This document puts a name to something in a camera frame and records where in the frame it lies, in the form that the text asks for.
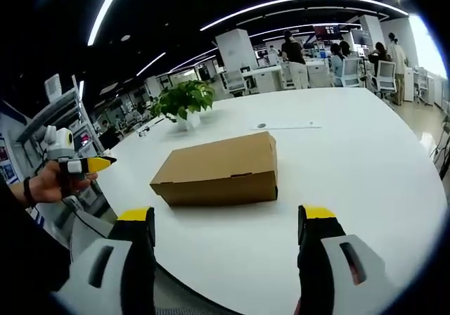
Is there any white office desk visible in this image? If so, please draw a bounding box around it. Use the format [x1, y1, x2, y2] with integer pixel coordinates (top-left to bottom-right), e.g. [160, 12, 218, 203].
[242, 65, 285, 93]

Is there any white paper sheet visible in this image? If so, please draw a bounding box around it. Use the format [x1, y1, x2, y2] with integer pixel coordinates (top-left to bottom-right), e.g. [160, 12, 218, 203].
[249, 119, 323, 131]

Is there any white square pillar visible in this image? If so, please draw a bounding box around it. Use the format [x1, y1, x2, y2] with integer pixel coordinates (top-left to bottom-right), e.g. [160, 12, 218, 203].
[214, 28, 256, 74]

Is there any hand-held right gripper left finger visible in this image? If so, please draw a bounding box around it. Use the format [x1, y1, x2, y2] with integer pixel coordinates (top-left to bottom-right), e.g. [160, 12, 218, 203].
[52, 205, 157, 315]

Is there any person's left hand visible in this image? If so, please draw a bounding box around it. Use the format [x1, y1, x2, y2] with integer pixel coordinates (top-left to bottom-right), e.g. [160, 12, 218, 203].
[30, 160, 99, 203]

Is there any black wristband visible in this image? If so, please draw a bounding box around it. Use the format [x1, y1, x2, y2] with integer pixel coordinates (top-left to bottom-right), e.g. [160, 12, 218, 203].
[22, 176, 36, 207]

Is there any brown cardboard shoe box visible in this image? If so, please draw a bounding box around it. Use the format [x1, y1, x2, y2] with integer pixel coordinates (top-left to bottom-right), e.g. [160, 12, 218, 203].
[149, 130, 279, 207]

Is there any grey metal shelf rack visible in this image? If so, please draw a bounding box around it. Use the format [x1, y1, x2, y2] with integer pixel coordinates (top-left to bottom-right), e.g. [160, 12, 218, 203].
[13, 75, 106, 161]

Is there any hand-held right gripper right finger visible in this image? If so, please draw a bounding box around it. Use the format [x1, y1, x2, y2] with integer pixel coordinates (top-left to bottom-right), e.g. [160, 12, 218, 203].
[297, 204, 400, 315]

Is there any green potted plant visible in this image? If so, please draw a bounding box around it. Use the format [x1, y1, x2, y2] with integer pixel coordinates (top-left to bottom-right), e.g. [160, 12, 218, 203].
[148, 79, 216, 131]

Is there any white mesh office chair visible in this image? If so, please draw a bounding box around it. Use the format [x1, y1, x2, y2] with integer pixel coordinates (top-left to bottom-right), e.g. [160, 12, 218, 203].
[222, 70, 248, 97]
[339, 57, 363, 88]
[373, 60, 398, 102]

